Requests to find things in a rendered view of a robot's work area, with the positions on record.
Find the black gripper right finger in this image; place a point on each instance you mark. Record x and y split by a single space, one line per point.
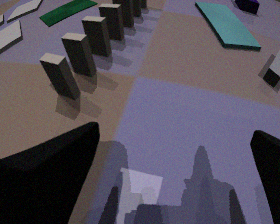
266 152

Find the teal flat rectangular slab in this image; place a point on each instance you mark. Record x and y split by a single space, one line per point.
227 27

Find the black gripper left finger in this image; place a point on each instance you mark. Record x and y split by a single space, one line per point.
41 184

